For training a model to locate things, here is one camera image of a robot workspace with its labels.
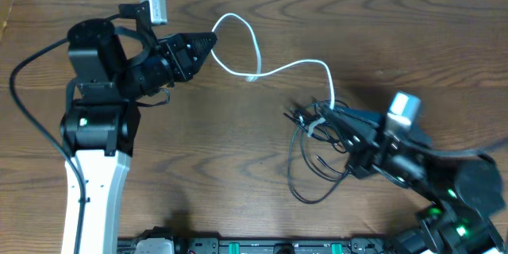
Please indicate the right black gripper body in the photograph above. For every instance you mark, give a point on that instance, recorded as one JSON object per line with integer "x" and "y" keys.
{"x": 362, "y": 163}

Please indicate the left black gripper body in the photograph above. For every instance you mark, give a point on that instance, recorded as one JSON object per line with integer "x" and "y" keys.
{"x": 177, "y": 58}

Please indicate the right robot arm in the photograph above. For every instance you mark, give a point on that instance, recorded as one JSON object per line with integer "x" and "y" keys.
{"x": 464, "y": 187}

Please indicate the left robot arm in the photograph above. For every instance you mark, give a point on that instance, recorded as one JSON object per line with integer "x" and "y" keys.
{"x": 114, "y": 68}

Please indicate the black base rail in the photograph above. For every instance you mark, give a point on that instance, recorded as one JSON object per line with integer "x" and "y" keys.
{"x": 166, "y": 240}

